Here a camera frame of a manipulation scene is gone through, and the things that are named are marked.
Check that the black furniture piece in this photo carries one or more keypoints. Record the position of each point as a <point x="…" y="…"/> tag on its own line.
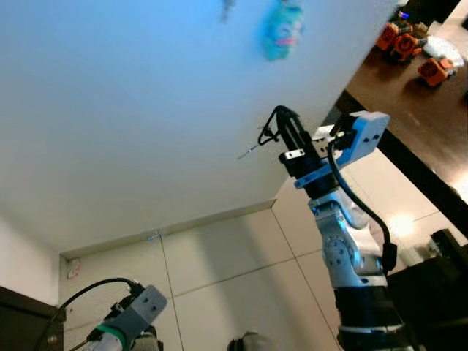
<point x="431" y="292"/>

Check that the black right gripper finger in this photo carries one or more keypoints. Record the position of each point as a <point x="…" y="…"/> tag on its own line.
<point x="284" y="130"/>
<point x="298" y="130"/>

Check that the white bag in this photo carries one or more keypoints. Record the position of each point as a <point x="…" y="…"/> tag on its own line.
<point x="444" y="47"/>

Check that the dark wooden cabinet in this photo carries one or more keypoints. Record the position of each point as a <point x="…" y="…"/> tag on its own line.
<point x="22" y="322"/>

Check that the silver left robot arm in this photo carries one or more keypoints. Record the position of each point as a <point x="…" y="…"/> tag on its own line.
<point x="102" y="344"/>

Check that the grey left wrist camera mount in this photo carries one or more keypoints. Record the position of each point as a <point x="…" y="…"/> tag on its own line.
<point x="142" y="307"/>

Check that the white wall socket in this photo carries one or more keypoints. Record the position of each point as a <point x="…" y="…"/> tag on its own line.
<point x="73" y="269"/>

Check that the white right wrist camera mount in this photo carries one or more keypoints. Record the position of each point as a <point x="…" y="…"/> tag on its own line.
<point x="362" y="135"/>

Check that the black threshold strip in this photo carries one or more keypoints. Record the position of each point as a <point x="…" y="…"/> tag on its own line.
<point x="409" y="164"/>

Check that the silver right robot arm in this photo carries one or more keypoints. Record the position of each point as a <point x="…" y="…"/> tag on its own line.
<point x="344" y="248"/>

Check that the orange toy vehicle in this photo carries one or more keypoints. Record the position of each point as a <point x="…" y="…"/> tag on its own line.
<point x="406" y="47"/>
<point x="387" y="35"/>
<point x="436" y="71"/>

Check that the blue plush toy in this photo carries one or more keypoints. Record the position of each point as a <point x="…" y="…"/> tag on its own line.
<point x="281" y="31"/>

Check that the grey robot foot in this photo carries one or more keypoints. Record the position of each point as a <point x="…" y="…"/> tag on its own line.
<point x="250" y="342"/>

